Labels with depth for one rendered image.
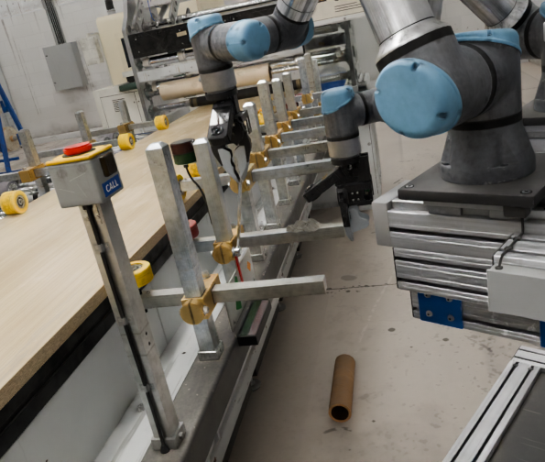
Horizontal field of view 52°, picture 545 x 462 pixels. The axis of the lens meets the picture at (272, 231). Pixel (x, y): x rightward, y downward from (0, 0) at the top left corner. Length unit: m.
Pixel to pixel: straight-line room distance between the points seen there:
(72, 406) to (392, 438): 1.17
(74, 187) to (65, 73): 10.71
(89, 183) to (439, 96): 0.49
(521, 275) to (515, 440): 0.89
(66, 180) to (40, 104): 11.36
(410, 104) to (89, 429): 0.85
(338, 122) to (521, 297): 0.58
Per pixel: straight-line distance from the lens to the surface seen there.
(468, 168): 0.95
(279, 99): 2.26
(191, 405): 1.11
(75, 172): 0.82
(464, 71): 0.84
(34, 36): 12.00
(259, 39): 1.12
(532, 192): 0.90
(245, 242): 1.40
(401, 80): 0.81
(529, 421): 1.75
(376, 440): 2.00
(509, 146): 0.95
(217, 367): 1.20
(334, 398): 2.06
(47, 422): 1.09
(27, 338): 1.11
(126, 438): 1.23
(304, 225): 1.35
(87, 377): 1.19
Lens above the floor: 1.34
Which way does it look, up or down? 20 degrees down
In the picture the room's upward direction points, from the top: 12 degrees counter-clockwise
